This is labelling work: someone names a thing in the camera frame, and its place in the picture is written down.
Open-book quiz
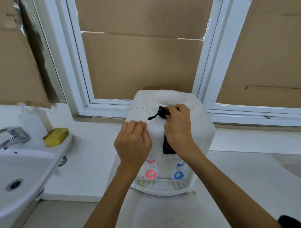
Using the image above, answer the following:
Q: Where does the person's left hand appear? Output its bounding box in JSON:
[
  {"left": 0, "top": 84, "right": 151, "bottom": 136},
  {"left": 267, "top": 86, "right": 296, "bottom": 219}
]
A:
[{"left": 114, "top": 120, "right": 153, "bottom": 168}]

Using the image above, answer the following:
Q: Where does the person's right hand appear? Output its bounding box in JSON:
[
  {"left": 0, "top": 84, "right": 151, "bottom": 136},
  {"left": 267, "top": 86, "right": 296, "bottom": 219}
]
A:
[{"left": 164, "top": 104, "right": 197, "bottom": 159}]

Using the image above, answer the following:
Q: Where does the black cloth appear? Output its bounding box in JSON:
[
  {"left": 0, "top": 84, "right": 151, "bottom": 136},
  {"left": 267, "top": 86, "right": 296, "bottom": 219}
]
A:
[{"left": 148, "top": 106, "right": 171, "bottom": 121}]

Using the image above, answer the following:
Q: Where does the white water dispenser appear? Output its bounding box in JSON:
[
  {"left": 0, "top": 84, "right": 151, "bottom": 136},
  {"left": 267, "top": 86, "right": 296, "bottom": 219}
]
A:
[{"left": 107, "top": 90, "right": 216, "bottom": 196}]

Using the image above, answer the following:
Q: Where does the person's right forearm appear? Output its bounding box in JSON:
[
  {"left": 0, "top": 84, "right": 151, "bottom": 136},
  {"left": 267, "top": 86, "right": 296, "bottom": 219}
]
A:
[{"left": 178, "top": 143, "right": 283, "bottom": 228}]

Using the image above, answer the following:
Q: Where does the person's left forearm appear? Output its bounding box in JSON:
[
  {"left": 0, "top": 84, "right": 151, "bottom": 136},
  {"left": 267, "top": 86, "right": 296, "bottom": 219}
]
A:
[{"left": 83, "top": 162, "right": 141, "bottom": 228}]

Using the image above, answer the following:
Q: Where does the red tap lever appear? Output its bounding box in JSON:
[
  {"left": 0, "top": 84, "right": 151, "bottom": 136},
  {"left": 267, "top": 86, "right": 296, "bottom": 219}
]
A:
[{"left": 145, "top": 159, "right": 157, "bottom": 180}]

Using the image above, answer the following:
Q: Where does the blue tap lever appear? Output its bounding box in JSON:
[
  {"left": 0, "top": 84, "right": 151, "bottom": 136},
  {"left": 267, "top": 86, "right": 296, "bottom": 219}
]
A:
[{"left": 172, "top": 161, "right": 185, "bottom": 181}]

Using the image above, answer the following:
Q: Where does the white drip tray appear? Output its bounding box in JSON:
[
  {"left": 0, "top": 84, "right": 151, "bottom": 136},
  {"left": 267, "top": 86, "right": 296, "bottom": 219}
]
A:
[{"left": 135, "top": 177, "right": 188, "bottom": 196}]

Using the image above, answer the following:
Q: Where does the brown cardboard sheet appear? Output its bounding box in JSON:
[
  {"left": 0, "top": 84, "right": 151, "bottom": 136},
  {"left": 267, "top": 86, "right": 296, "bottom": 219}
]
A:
[
  {"left": 216, "top": 0, "right": 301, "bottom": 109},
  {"left": 75, "top": 0, "right": 214, "bottom": 100},
  {"left": 0, "top": 0, "right": 51, "bottom": 109}
]

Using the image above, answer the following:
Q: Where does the yellow sponge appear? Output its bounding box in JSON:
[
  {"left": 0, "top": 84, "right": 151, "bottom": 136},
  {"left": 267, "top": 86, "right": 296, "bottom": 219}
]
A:
[{"left": 43, "top": 128, "right": 69, "bottom": 147}]

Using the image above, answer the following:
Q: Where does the white soap dispenser bottle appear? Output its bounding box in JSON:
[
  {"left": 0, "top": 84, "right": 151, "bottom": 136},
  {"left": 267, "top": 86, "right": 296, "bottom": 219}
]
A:
[{"left": 18, "top": 102, "right": 47, "bottom": 139}]

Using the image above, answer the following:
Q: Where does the chrome faucet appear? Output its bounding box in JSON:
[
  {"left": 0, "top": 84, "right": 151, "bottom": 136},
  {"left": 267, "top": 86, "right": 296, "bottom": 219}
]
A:
[{"left": 0, "top": 126, "right": 31, "bottom": 151}]

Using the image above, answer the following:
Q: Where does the white ceramic sink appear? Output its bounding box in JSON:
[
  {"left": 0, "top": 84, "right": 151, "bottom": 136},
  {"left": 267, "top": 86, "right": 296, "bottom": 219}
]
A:
[{"left": 0, "top": 134, "right": 73, "bottom": 228}]

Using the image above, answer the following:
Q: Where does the black sleeve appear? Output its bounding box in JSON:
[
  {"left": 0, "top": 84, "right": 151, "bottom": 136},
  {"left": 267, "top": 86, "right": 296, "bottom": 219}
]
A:
[{"left": 278, "top": 215, "right": 301, "bottom": 228}]

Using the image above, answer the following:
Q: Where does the white window frame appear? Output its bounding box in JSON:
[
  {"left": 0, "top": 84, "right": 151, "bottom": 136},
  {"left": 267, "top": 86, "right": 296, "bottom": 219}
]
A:
[{"left": 33, "top": 0, "right": 301, "bottom": 127}]

